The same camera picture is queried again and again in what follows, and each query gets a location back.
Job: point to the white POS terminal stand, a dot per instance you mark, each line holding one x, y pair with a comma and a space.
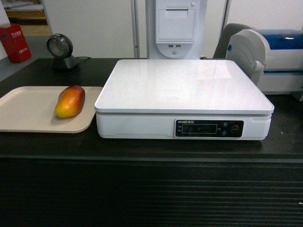
174, 28

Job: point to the white blue label printer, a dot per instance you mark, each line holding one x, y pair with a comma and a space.
272, 59

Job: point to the black barcode scanner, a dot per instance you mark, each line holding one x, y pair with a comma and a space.
61, 48

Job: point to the dark red mango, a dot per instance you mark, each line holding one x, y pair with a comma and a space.
70, 102

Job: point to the white checkout scale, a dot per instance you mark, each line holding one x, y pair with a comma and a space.
182, 99

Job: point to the red fire extinguisher box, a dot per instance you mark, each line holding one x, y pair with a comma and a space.
14, 43

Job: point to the beige plastic tray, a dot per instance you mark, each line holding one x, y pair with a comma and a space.
31, 109

